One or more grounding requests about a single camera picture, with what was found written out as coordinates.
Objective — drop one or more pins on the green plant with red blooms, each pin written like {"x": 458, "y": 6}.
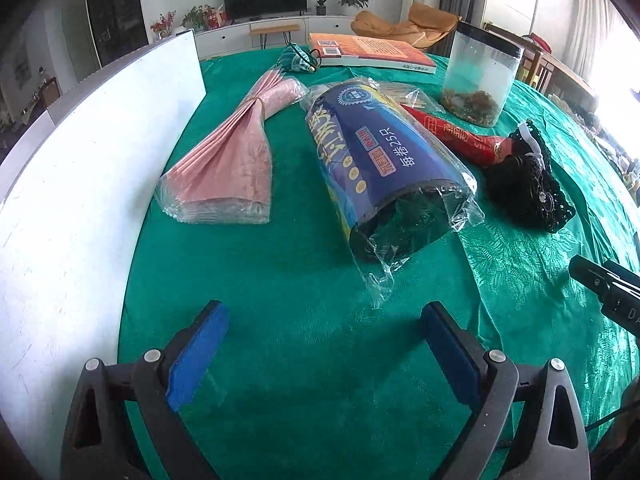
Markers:
{"x": 197, "y": 16}

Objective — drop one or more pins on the wooden slatted chair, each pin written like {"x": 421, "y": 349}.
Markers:
{"x": 555, "y": 65}

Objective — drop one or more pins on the white sheer curtain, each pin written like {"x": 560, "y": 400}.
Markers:
{"x": 595, "y": 15}

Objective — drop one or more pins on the teal patterned cloth pouch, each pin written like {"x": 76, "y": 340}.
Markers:
{"x": 295, "y": 59}

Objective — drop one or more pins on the clear jar with black lid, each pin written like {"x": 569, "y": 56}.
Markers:
{"x": 482, "y": 75}

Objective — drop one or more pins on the small green potted plant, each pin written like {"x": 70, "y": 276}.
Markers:
{"x": 320, "y": 2}

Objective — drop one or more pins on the pink plastic bag pack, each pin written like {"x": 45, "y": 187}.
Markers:
{"x": 225, "y": 170}

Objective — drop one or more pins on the white cardboard box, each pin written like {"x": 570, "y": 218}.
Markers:
{"x": 65, "y": 210}

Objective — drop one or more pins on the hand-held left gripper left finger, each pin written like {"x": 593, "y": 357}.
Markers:
{"x": 195, "y": 355}

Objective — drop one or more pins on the red cloth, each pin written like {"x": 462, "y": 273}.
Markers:
{"x": 537, "y": 40}

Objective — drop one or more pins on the green tablecloth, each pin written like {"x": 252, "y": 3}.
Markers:
{"x": 300, "y": 335}

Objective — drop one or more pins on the wooden bench with black legs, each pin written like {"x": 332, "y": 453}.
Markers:
{"x": 275, "y": 30}

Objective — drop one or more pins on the white television cabinet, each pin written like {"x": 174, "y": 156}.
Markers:
{"x": 235, "y": 35}

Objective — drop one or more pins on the red gift bag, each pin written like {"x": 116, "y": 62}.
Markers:
{"x": 216, "y": 19}

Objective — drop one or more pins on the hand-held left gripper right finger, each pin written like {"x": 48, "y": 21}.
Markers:
{"x": 450, "y": 355}

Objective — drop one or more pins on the black lace net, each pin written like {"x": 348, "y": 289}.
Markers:
{"x": 530, "y": 185}

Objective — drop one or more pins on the red gold-printed packet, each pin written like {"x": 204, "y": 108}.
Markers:
{"x": 455, "y": 135}

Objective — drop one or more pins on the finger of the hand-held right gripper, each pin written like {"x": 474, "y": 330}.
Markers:
{"x": 587, "y": 275}

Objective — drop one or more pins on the red flower arrangement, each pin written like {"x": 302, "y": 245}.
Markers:
{"x": 163, "y": 25}

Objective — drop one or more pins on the orange book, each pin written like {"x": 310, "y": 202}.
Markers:
{"x": 367, "y": 50}

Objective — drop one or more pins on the blue trash bag roll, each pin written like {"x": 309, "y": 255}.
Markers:
{"x": 380, "y": 160}

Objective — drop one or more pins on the black display cabinet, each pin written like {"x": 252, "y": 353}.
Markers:
{"x": 116, "y": 12}

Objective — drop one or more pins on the orange rocking chair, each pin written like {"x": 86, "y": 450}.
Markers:
{"x": 400, "y": 27}

